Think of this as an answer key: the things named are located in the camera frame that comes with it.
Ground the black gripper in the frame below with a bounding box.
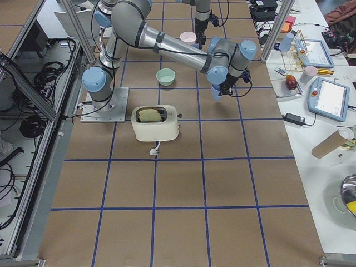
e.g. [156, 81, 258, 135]
[195, 15, 219, 49]
[219, 69, 252, 96]

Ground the blue cup carried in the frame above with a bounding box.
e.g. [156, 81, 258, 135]
[211, 84, 222, 101]

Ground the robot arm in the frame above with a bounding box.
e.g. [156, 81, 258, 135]
[93, 1, 257, 97]
[177, 0, 219, 49]

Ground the pink bowl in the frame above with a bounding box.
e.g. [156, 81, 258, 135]
[180, 31, 196, 45]

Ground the green bowl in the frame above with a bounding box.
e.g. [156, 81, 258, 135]
[156, 68, 176, 86]

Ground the red apple on tray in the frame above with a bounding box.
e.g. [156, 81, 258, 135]
[285, 75, 298, 90]

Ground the cream toaster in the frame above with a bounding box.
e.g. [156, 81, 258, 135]
[131, 105, 179, 142]

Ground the light blue cylinder cup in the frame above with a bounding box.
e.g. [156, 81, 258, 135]
[279, 33, 294, 52]

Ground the black charger brick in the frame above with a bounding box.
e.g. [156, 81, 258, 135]
[282, 113, 305, 126]

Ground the toast slice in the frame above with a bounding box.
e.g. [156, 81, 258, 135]
[139, 108, 162, 122]

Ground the pink tumbler cup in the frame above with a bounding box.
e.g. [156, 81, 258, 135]
[299, 66, 318, 84]

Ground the bowl of foam blocks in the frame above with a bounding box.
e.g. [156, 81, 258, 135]
[280, 16, 296, 33]

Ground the teach pendant tablet far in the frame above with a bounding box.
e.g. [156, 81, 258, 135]
[295, 39, 334, 69]

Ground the teach pendant tablet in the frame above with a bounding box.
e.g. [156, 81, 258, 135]
[307, 78, 350, 122]
[295, 39, 334, 69]

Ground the teach pendant tablet near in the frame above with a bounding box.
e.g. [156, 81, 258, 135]
[307, 78, 350, 122]

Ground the cardboard tube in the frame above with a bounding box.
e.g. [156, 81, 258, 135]
[311, 127, 354, 159]

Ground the steel mixing bowl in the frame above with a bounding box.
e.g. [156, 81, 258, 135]
[333, 174, 355, 217]

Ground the gold wire rack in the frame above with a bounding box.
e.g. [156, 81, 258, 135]
[281, 30, 308, 72]

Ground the aluminium frame post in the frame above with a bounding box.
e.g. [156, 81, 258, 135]
[260, 0, 294, 63]

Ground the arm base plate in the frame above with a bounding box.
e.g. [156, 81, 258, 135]
[80, 87, 130, 123]

